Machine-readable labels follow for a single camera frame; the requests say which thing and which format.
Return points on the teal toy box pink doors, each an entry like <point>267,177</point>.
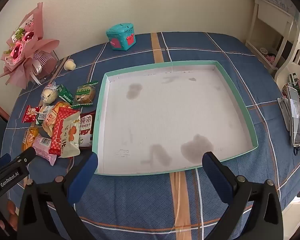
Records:
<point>120,37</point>

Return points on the white and green snack packet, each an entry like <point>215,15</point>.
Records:
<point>42,117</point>

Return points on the brown and white biscuit packet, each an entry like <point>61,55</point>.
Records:
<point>86,127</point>

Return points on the white wooden shelf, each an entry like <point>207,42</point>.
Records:
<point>261,25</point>

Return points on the yellow clear cake packet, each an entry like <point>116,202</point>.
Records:
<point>30,137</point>

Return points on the cream pudding cup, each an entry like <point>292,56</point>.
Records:
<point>70,65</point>

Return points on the orange and white snack packet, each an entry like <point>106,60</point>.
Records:
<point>50,121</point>

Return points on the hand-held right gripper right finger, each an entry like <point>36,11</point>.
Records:
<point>215,173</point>

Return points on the person's left hand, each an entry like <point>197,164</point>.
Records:
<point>12,211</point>

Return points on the dark green snack packet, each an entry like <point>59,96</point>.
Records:
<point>65,94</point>

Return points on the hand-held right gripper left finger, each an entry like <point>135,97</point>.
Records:
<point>86,172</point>

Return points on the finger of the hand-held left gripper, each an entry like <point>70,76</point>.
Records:
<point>1,160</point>
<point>26,156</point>

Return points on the blue plaid tablecloth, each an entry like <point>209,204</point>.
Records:
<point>140,205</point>

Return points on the pink flower bouquet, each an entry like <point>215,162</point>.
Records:
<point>27,55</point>

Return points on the small red snack packet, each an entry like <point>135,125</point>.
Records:
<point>29,113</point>

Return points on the green-edged clear cake packet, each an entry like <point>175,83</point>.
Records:
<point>84,95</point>

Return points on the red and cream biscuit packet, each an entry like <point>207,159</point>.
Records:
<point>67,135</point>

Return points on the pink snack packet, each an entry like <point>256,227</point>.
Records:
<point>43,148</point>

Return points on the teal-rimmed white box tray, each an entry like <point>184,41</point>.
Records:
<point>170,110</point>

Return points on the clear glass vase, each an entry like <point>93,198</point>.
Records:
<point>52,63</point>

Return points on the clear-wrapped white bun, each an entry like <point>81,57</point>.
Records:
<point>49,97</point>

